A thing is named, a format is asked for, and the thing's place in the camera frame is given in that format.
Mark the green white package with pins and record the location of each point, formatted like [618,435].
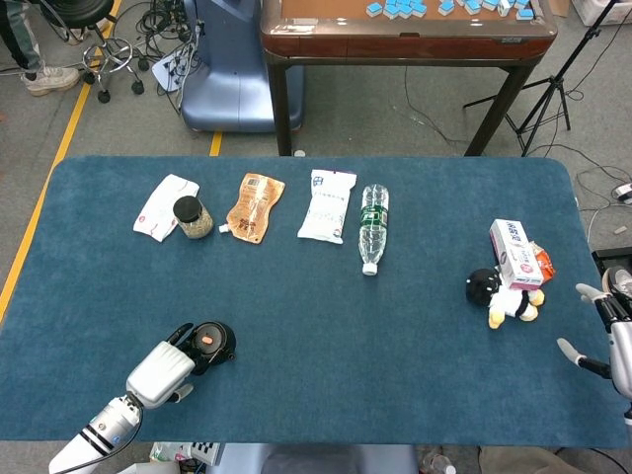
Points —
[168,451]

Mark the blue machine base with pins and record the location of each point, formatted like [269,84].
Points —
[232,74]

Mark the black white penguin plush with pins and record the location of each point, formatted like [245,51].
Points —
[481,289]

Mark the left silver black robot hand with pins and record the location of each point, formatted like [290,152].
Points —
[160,372]

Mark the clear water bottle green label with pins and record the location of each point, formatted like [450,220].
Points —
[373,222]

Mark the blue grey robot torso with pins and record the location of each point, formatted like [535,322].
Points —
[316,459]

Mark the glass jar with black lid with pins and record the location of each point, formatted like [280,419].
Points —
[187,209]

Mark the clear plastic bottle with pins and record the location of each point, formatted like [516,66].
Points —
[437,464]

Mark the black white checker board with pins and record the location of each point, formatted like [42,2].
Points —
[205,451]

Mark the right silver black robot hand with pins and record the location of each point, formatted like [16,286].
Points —
[623,355]

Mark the grey sneaker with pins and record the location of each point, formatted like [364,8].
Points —
[623,279]

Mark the blue table mat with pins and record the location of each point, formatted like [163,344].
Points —
[316,321]

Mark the white pink toothpaste box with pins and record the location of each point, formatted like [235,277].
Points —
[516,252]

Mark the grey trouser leg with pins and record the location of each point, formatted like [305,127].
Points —
[24,34]

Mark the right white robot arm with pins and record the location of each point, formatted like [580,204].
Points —
[629,412]

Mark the orange snack packet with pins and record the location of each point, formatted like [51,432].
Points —
[547,264]

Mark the white plastic bag packet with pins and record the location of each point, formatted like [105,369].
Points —
[326,207]

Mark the white power strip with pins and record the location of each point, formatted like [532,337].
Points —
[168,74]

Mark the black chrome wheeled stool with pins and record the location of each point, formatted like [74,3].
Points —
[106,52]

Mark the white tissue pack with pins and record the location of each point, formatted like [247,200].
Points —
[157,207]

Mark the black tripod stand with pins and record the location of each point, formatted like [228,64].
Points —
[543,106]

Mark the white power adapter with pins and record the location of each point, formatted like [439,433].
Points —
[624,192]

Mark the white face mahjong tile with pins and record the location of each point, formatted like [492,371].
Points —
[505,8]

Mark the white storage box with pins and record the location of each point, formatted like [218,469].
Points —
[600,12]

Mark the blue mahjong tile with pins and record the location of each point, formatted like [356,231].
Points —
[390,12]
[471,6]
[447,8]
[417,7]
[525,13]
[374,8]

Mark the orange spout pouch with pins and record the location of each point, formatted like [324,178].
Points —
[254,202]

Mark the white sneaker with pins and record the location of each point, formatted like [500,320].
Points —
[49,79]

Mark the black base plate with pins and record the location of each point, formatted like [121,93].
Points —
[607,257]

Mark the brown mahjong table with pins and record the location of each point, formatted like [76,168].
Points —
[395,47]

